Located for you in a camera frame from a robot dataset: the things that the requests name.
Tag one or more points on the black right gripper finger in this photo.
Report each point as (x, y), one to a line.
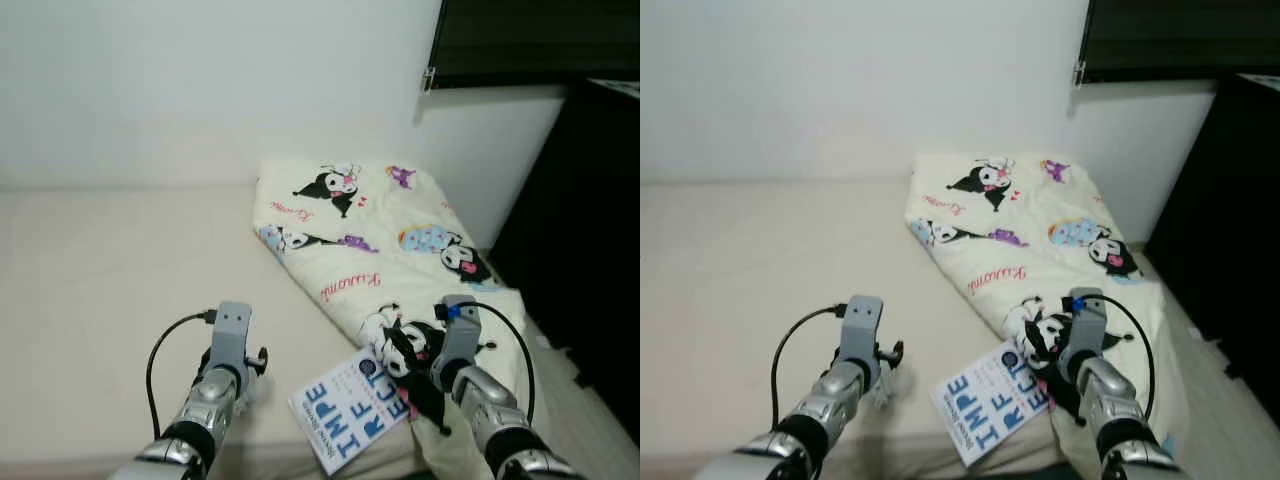
(398, 348)
(1067, 400)
(1036, 345)
(425, 405)

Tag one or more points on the white book blue letters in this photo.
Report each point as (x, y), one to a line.
(990, 400)
(345, 405)

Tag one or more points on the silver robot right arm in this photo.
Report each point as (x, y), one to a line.
(500, 420)
(1125, 420)

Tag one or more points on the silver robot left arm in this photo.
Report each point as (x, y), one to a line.
(210, 400)
(835, 395)

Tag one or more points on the black cabinet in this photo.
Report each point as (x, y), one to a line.
(590, 250)
(1230, 230)

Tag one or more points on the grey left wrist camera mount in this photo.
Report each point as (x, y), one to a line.
(232, 330)
(862, 325)

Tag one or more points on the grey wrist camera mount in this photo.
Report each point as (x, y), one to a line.
(232, 330)
(458, 335)
(1085, 325)
(862, 325)

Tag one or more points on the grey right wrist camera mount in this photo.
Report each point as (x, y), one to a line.
(458, 335)
(1085, 325)

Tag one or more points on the silver window bracket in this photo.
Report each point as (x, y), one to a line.
(1080, 73)
(429, 80)

